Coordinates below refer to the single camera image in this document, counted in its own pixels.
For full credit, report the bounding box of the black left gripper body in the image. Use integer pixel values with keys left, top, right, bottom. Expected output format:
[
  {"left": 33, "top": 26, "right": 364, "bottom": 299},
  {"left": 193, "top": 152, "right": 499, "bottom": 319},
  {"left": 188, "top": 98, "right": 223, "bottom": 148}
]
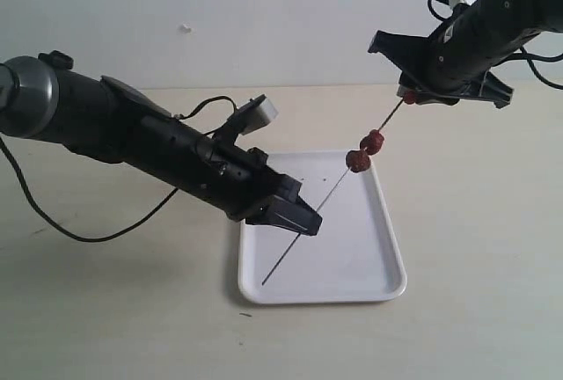
[{"left": 193, "top": 135, "right": 303, "bottom": 222}]

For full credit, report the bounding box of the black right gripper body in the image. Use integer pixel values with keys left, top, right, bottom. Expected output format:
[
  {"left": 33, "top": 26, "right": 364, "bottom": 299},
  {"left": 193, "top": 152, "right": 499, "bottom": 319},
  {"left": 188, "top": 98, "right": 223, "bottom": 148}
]
[{"left": 368, "top": 26, "right": 514, "bottom": 109}]

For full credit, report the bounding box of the thin metal skewer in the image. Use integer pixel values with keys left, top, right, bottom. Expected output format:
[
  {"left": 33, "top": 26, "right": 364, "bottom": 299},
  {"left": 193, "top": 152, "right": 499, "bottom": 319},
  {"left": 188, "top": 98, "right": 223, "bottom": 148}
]
[{"left": 260, "top": 99, "right": 404, "bottom": 286}]

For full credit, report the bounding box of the dark brown meatball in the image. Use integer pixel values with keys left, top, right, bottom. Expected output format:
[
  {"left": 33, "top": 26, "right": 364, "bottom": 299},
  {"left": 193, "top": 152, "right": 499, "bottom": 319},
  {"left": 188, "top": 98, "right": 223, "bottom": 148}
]
[{"left": 345, "top": 150, "right": 371, "bottom": 173}]

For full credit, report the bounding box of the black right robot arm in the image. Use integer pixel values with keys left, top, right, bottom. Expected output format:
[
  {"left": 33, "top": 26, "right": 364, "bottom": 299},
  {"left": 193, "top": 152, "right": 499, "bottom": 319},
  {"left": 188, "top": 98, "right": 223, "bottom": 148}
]
[{"left": 368, "top": 0, "right": 562, "bottom": 108}]

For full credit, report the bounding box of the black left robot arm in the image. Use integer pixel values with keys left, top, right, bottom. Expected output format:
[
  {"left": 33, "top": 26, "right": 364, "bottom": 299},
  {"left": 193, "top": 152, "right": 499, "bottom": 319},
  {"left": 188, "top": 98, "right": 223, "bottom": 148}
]
[{"left": 1, "top": 51, "right": 322, "bottom": 236}]

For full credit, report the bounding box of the white rectangular plastic tray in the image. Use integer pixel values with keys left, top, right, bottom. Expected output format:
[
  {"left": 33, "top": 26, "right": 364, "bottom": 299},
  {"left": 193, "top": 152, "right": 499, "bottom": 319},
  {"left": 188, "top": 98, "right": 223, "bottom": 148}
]
[{"left": 238, "top": 151, "right": 407, "bottom": 304}]

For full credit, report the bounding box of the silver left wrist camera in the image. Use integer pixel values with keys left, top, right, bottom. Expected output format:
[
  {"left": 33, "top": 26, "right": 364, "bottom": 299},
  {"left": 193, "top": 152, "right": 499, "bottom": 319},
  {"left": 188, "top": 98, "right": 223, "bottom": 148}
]
[{"left": 237, "top": 94, "right": 279, "bottom": 135}]

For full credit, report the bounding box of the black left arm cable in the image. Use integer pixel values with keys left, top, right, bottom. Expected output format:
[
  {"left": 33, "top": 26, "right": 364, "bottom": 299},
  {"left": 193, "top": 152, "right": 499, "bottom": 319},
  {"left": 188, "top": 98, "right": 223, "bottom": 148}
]
[{"left": 0, "top": 96, "right": 238, "bottom": 242}]

